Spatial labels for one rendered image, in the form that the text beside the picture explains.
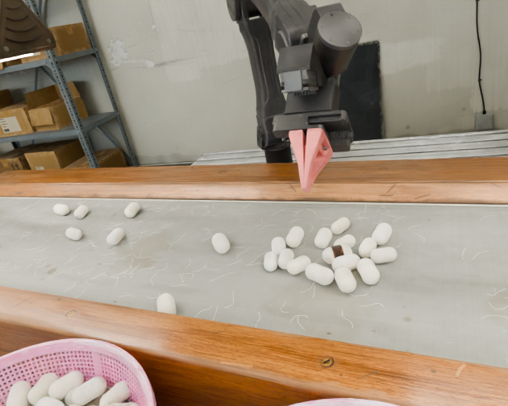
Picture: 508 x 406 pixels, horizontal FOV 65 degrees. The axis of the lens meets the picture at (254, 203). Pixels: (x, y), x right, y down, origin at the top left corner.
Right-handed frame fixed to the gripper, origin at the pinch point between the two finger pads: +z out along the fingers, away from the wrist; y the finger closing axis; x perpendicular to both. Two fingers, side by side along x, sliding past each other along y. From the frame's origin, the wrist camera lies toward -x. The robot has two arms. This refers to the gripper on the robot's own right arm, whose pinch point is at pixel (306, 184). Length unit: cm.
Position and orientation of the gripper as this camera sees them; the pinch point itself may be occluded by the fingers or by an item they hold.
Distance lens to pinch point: 53.9
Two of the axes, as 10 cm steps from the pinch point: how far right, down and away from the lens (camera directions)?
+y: 9.1, 0.1, -4.2
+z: -1.7, 9.3, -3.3
